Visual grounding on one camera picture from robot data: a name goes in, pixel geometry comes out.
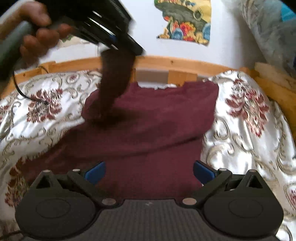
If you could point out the wooden bed frame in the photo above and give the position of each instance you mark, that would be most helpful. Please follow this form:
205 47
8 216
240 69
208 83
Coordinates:
185 63

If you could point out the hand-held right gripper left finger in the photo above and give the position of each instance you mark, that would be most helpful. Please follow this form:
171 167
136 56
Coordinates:
95 172

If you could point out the white floral bedspread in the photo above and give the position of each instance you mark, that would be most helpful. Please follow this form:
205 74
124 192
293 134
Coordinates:
242 139

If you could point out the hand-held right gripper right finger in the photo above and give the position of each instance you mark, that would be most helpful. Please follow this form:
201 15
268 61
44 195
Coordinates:
203 172

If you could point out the maroon sweater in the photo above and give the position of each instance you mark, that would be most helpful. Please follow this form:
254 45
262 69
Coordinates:
150 139

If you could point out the person's left hand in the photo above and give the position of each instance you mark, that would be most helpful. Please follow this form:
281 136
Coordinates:
39 37

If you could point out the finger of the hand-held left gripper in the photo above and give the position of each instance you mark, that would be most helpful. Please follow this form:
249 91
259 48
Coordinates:
99 39
131 41

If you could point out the plastic-wrapped bedding bundle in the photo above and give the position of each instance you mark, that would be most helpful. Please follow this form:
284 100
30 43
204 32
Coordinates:
268 27

